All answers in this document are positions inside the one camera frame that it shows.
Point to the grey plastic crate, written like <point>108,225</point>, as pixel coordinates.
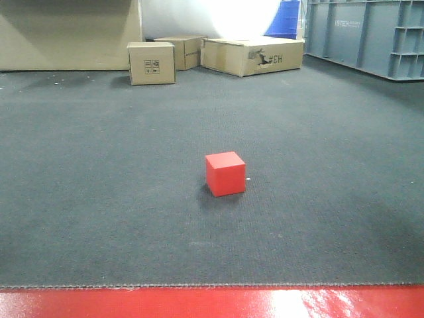
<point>382,38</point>

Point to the large flat cardboard box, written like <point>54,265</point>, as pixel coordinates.
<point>260,55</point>

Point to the small cardboard box with symbols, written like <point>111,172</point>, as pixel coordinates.
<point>151,63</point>

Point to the large beige cardboard panel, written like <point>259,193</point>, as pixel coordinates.
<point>68,35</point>

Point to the red glossy floor strip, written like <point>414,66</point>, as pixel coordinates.
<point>323,301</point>

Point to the dark grey carpet mat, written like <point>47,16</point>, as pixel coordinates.
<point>303,177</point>

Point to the red cube block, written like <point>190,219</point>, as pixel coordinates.
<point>225,173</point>

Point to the blue plastic bin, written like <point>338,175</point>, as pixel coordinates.
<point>285,21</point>

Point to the middle cardboard box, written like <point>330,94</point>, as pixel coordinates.
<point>186,50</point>

